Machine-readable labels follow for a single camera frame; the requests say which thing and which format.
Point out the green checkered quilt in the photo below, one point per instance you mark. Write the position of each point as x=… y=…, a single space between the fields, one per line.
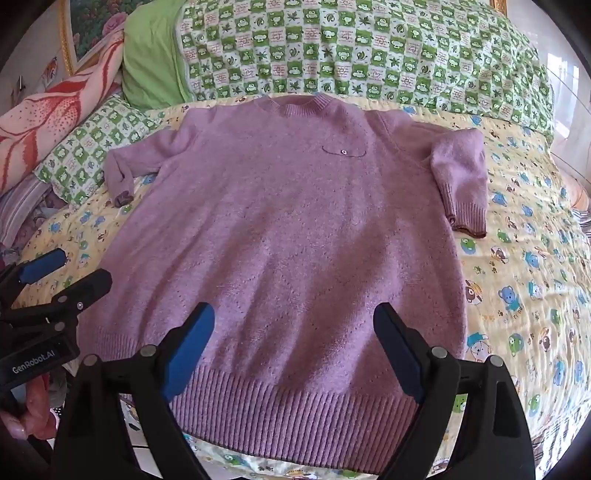
x=369 y=50

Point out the person's left hand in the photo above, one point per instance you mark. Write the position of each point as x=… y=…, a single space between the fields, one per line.
x=32 y=413

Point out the red floral blanket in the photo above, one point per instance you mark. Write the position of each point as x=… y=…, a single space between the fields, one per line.
x=51 y=110

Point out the yellow bear print bedsheet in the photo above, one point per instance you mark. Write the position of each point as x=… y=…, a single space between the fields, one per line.
x=521 y=277

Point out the purple knit sweater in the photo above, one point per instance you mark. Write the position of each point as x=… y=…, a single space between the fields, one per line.
x=286 y=207

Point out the green checkered pillow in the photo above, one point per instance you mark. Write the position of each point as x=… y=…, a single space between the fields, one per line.
x=92 y=147

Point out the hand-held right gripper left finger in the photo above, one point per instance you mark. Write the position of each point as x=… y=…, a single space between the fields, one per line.
x=191 y=341

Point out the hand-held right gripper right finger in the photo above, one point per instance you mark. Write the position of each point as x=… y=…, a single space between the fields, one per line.
x=397 y=344

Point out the gold framed picture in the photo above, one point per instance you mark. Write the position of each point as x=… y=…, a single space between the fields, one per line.
x=94 y=27

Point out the striped cloth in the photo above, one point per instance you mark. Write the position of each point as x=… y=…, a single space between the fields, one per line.
x=25 y=207

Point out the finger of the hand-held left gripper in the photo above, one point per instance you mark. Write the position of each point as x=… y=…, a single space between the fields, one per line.
x=39 y=267
x=78 y=290

